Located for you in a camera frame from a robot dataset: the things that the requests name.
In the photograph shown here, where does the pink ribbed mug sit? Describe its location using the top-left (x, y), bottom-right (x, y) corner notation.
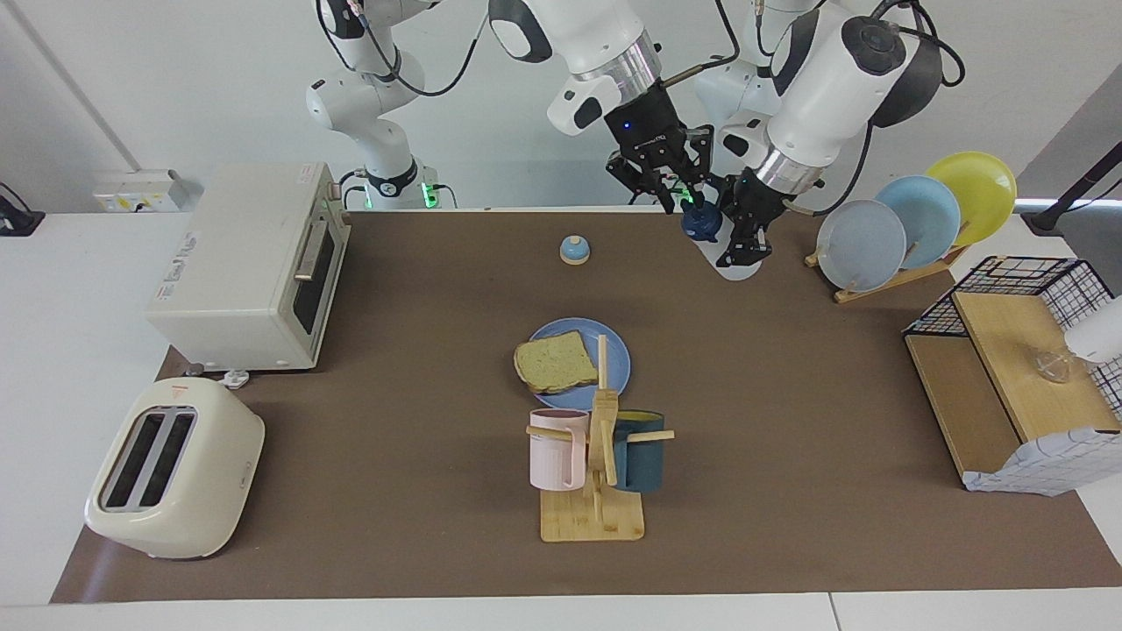
top-left (529, 408), bottom-right (590, 492)

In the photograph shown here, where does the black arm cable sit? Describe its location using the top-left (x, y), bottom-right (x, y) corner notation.
top-left (662, 0), bottom-right (746, 89)
top-left (789, 0), bottom-right (965, 216)

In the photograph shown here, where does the black clamp mount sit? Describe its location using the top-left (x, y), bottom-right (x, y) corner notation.
top-left (0, 182), bottom-right (46, 238)

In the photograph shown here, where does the toasted bread slice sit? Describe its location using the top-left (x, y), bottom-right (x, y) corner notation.
top-left (514, 330), bottom-right (600, 394)

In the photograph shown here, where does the translucent seasoning bottle blue cap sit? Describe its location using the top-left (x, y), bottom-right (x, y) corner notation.
top-left (682, 197), bottom-right (772, 281)

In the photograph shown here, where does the white cylinder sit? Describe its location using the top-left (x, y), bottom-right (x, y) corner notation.
top-left (1065, 296), bottom-right (1122, 365)

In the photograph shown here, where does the blue round plate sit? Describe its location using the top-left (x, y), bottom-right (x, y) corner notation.
top-left (522, 317), bottom-right (632, 413)

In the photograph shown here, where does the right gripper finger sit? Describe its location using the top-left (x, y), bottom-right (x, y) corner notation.
top-left (607, 156), bottom-right (680, 216)
top-left (675, 125), bottom-right (715, 209)

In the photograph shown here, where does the black camera stand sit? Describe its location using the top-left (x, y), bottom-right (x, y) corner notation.
top-left (1021, 145), bottom-right (1122, 236)

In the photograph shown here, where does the cream two-slot toaster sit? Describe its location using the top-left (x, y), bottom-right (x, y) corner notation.
top-left (84, 377), bottom-right (266, 560)

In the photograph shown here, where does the white toaster oven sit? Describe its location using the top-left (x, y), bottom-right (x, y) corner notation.
top-left (145, 162), bottom-right (352, 372)

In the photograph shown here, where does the dark teal mug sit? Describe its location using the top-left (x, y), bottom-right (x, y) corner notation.
top-left (611, 410), bottom-right (665, 492)

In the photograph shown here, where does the brown table mat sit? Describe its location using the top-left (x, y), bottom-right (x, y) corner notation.
top-left (50, 210), bottom-right (1122, 604)

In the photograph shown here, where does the white power strip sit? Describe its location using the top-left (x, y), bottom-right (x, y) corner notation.
top-left (92, 169), bottom-right (189, 214)

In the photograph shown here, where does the light blue plate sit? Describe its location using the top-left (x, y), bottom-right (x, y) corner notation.
top-left (875, 175), bottom-right (962, 270)

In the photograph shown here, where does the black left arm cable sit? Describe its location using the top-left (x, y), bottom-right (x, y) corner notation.
top-left (789, 0), bottom-right (965, 216)

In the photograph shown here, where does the wooden shelf box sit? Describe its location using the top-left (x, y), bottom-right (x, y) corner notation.
top-left (903, 291), bottom-right (1122, 492)

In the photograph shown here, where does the white checkered cloth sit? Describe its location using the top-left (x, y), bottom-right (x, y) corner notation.
top-left (961, 427), bottom-right (1122, 498)

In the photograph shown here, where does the grey plate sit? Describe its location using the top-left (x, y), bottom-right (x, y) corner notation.
top-left (816, 199), bottom-right (908, 293)

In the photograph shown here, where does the wooden mug tree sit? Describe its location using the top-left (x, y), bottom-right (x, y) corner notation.
top-left (526, 334), bottom-right (676, 542)

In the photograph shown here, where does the black wire basket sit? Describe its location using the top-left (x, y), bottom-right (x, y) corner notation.
top-left (903, 256), bottom-right (1122, 413)

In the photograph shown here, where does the yellow plate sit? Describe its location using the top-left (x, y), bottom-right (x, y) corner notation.
top-left (926, 152), bottom-right (1018, 248)

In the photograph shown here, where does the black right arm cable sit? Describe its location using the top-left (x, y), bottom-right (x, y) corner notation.
top-left (662, 0), bottom-right (746, 89)

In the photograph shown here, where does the wooden plate rack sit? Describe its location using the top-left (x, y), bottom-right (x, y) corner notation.
top-left (805, 219), bottom-right (969, 304)

